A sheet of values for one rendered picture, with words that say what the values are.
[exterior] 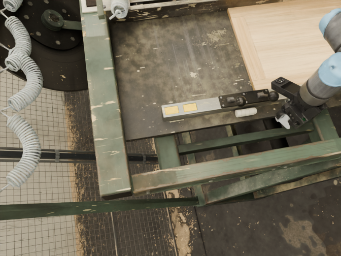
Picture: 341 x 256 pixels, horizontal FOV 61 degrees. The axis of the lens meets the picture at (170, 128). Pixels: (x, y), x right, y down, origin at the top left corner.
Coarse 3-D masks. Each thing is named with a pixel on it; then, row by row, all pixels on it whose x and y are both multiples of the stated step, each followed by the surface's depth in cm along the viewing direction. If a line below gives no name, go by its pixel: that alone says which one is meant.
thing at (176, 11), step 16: (128, 0) 117; (144, 0) 122; (160, 0) 123; (176, 0) 124; (192, 0) 124; (208, 0) 124; (224, 0) 125; (240, 0) 127; (256, 0) 129; (272, 0) 131; (128, 16) 123; (144, 16) 125; (160, 16) 127
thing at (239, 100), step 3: (240, 96) 99; (228, 99) 109; (231, 99) 107; (234, 99) 105; (237, 99) 98; (240, 99) 98; (243, 99) 98; (228, 102) 109; (231, 102) 109; (237, 102) 98; (240, 102) 98; (243, 102) 98; (237, 105) 99; (240, 105) 98; (243, 105) 98
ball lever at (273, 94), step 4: (260, 92) 111; (272, 92) 100; (276, 92) 100; (260, 96) 110; (264, 96) 106; (268, 96) 100; (272, 96) 99; (276, 96) 99; (272, 100) 100; (276, 100) 100
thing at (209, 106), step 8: (280, 96) 113; (176, 104) 109; (184, 104) 109; (200, 104) 110; (208, 104) 110; (216, 104) 110; (248, 104) 111; (256, 104) 112; (264, 104) 114; (184, 112) 108; (192, 112) 108; (200, 112) 109; (208, 112) 110; (216, 112) 112; (168, 120) 110
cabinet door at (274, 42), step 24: (312, 0) 135; (336, 0) 136; (240, 24) 127; (264, 24) 128; (288, 24) 129; (312, 24) 130; (240, 48) 124; (264, 48) 124; (288, 48) 124; (312, 48) 125; (264, 72) 119; (288, 72) 120; (312, 72) 120
